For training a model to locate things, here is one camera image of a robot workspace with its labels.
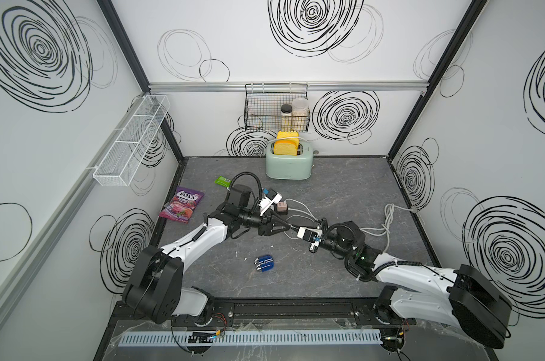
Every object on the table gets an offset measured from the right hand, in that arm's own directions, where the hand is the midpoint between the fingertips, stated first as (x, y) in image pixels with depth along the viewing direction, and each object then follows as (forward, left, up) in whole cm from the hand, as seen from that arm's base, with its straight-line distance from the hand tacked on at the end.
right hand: (295, 224), depth 73 cm
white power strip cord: (+16, -41, -17) cm, 48 cm away
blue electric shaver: (-7, +11, -17) cm, 21 cm away
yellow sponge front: (+37, +4, +1) cm, 37 cm away
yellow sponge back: (+45, +5, +1) cm, 45 cm away
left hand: (0, +3, -2) cm, 4 cm away
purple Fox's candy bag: (+17, +49, -16) cm, 55 cm away
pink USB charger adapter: (+15, +5, -14) cm, 21 cm away
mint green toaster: (+35, -2, -10) cm, 36 cm away
